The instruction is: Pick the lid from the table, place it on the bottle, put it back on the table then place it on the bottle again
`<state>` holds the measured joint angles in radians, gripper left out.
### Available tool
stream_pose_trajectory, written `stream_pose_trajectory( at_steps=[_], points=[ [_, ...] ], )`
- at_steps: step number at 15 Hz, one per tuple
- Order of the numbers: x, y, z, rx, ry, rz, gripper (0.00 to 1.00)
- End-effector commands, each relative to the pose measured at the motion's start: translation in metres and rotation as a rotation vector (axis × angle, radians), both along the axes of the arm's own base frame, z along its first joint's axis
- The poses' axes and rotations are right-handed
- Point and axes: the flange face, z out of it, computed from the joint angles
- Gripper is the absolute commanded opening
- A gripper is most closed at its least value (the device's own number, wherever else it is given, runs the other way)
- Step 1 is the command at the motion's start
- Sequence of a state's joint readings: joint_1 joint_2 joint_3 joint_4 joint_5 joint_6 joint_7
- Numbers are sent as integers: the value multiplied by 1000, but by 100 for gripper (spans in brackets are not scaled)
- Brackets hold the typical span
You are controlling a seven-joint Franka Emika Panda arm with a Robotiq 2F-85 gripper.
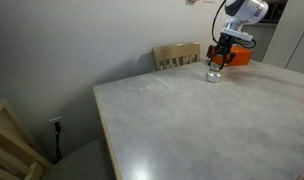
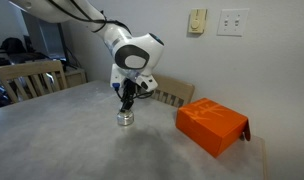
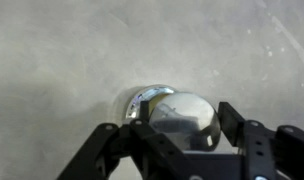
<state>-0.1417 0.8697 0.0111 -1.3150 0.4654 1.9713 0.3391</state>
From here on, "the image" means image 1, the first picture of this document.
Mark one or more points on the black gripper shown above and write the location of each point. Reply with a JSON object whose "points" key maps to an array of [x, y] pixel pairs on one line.
{"points": [[222, 48]]}

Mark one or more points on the silver candle jar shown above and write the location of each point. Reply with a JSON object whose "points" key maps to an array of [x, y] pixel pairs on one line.
{"points": [[213, 77]]}

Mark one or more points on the orange cardboard box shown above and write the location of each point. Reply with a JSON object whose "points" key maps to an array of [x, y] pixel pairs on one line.
{"points": [[242, 55]]}

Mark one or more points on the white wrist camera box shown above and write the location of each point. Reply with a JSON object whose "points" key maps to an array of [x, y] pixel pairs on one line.
{"points": [[237, 34]]}

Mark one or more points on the white wall outlet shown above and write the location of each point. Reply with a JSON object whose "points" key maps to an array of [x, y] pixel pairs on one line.
{"points": [[55, 119]]}

